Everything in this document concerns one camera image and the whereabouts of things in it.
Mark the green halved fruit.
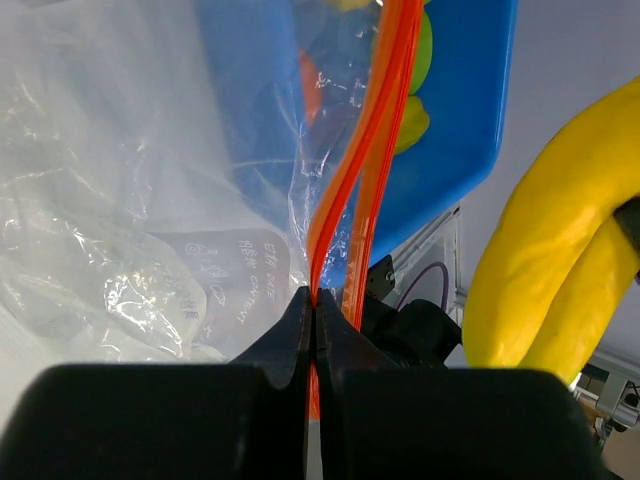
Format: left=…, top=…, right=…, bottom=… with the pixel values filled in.
left=409, top=11, right=433, bottom=95

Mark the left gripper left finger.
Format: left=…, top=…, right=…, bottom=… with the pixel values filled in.
left=1, top=288, right=312, bottom=479

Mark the yellow green starfruit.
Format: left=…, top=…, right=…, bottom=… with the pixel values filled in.
left=394, top=95, right=430, bottom=155

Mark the clear zip top bag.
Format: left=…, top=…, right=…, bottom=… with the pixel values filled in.
left=1, top=1, right=402, bottom=420

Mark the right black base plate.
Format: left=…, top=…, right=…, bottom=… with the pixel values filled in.
left=366, top=254, right=395, bottom=301

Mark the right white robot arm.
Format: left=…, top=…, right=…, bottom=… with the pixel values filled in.
left=361, top=297, right=462, bottom=369

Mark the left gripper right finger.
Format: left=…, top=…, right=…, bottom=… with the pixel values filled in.
left=315, top=290, right=608, bottom=479

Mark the blue plastic bin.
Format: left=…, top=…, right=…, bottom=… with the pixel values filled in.
left=195, top=1, right=517, bottom=257

